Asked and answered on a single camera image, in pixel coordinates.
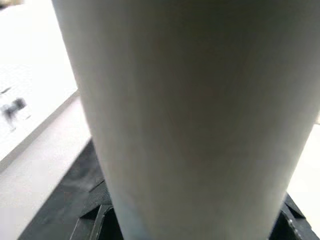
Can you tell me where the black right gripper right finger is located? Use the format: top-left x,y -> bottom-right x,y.
270,194 -> 320,240

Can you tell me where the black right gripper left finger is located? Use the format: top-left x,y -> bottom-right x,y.
70,178 -> 124,240

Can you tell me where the white plastic table leg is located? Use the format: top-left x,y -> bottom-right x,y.
51,0 -> 320,240

